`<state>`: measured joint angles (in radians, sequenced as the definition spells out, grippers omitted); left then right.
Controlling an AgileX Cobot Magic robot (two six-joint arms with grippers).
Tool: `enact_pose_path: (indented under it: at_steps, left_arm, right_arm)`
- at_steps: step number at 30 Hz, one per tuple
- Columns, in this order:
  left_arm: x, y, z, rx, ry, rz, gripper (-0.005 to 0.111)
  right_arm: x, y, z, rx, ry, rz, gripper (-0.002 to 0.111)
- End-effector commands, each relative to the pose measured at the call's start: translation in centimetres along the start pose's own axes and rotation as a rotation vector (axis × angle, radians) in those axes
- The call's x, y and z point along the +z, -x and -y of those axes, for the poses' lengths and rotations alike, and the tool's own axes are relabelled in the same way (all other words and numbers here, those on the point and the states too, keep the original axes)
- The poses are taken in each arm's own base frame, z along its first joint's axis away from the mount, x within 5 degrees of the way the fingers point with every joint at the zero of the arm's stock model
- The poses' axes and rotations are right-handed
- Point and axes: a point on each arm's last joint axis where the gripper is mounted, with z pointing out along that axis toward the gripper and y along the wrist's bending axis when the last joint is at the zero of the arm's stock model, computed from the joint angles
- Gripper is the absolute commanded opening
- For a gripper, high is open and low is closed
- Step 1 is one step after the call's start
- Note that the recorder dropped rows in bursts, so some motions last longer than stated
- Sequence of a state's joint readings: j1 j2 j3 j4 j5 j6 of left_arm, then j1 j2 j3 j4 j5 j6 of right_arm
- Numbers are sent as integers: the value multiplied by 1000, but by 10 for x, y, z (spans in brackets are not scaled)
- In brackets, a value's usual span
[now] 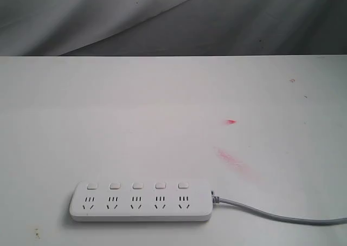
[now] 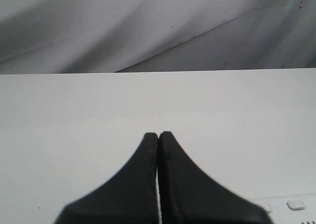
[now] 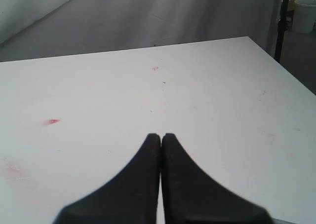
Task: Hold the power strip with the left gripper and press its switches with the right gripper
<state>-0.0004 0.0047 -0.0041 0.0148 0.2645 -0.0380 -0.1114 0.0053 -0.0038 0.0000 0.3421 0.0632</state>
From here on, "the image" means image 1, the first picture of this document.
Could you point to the white five-outlet power strip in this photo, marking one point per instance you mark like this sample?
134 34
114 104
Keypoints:
147 200

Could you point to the grey backdrop cloth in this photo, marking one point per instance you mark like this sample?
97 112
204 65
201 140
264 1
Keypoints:
172 27

